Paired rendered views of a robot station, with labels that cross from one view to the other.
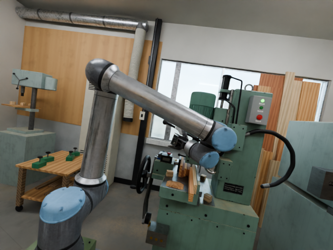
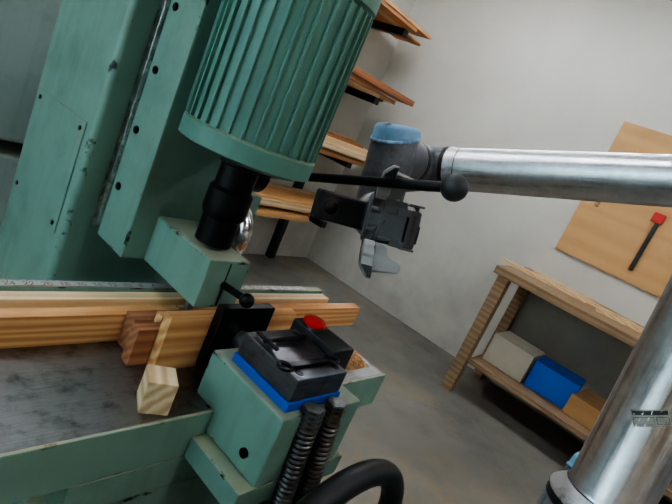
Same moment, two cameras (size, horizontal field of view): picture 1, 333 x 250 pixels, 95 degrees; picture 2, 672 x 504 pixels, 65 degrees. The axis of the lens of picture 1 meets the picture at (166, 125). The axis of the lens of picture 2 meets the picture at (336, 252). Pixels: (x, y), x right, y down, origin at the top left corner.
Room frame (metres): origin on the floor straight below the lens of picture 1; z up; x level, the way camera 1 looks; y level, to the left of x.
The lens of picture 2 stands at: (1.62, 0.24, 1.26)
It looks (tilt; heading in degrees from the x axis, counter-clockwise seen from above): 13 degrees down; 208
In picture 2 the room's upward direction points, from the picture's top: 24 degrees clockwise
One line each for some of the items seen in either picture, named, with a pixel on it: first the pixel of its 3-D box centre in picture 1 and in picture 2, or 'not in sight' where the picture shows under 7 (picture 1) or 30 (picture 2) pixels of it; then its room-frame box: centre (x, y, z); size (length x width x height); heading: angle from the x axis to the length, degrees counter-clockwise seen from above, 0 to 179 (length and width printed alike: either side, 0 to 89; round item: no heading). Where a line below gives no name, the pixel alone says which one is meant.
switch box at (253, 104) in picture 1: (257, 110); not in sight; (0.92, -0.52, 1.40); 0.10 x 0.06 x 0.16; 82
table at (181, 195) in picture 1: (174, 173); (224, 394); (1.10, -0.12, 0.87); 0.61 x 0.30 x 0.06; 172
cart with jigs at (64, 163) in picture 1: (62, 176); not in sight; (1.84, 1.18, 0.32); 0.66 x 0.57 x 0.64; 177
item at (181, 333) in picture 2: (181, 165); (229, 336); (1.09, -0.15, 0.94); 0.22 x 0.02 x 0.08; 172
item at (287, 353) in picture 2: (165, 156); (302, 356); (1.10, -0.03, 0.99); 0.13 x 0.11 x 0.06; 172
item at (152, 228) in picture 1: (157, 233); not in sight; (0.86, -0.05, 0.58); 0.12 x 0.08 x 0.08; 82
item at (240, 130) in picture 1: (234, 136); not in sight; (0.92, -0.42, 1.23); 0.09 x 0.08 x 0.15; 82
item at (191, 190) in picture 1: (190, 172); (224, 319); (1.03, -0.22, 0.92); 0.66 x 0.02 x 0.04; 172
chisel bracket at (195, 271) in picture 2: (194, 159); (194, 265); (1.10, -0.25, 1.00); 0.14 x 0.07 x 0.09; 82
